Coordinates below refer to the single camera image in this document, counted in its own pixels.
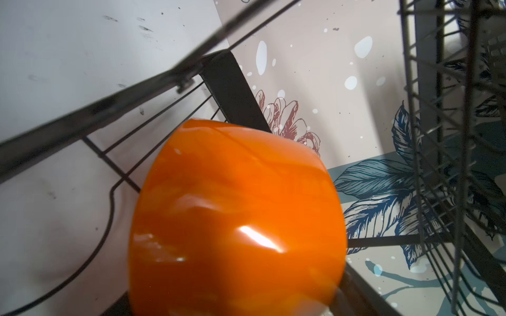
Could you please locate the orange plastic bowl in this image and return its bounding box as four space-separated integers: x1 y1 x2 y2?
129 119 347 315

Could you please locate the black wire dish rack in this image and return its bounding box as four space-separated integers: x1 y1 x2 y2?
1 1 505 315

